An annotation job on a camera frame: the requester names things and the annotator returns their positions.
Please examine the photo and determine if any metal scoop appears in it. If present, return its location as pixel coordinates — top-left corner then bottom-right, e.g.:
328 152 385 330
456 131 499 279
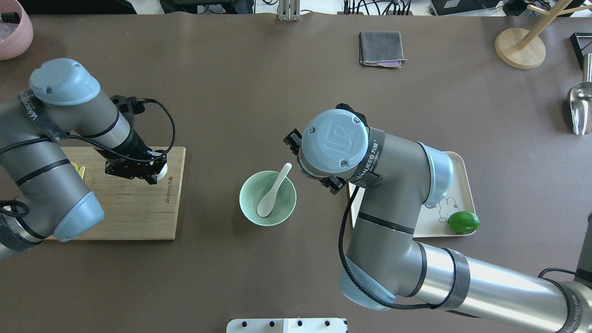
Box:
568 53 592 136

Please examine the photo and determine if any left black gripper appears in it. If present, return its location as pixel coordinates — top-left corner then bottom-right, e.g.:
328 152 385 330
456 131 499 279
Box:
99 95 168 185

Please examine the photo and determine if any grey folded cloth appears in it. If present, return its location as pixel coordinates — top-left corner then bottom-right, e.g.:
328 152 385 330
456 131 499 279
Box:
359 31 407 69

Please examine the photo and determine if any white ceramic soup spoon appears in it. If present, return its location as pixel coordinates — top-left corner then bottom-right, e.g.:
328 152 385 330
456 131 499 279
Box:
256 162 292 218

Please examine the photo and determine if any mint green bowl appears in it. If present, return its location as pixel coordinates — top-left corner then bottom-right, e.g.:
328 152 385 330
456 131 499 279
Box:
239 171 297 226

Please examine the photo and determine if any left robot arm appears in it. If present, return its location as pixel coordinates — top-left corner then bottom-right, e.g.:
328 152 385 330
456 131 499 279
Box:
0 58 168 260

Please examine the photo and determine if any cream rabbit serving tray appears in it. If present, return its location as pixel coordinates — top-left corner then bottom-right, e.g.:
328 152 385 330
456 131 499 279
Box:
347 151 477 240

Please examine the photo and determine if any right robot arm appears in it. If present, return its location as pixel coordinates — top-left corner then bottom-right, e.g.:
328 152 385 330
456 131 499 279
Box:
284 104 591 333

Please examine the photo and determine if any pink bowl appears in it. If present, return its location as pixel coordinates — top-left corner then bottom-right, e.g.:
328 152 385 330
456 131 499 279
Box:
0 0 33 61

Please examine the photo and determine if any black tray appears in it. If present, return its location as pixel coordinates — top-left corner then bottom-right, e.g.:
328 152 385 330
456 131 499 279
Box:
569 32 592 69

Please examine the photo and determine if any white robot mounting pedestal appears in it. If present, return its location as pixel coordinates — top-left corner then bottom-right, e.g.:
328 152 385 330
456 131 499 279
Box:
226 317 348 333

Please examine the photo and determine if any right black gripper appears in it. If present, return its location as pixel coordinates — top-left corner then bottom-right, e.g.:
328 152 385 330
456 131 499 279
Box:
283 103 368 194

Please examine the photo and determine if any green lime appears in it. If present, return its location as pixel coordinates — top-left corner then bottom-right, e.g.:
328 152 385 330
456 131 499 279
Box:
448 211 481 234

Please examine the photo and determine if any yellow plastic knife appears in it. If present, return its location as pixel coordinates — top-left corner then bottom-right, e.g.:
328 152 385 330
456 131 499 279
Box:
77 166 86 179

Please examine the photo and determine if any wooden cutting board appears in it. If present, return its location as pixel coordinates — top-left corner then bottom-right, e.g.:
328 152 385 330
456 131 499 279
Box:
63 146 186 241

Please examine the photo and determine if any wooden mug tree stand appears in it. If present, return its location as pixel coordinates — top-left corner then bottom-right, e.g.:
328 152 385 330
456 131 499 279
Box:
494 0 592 70

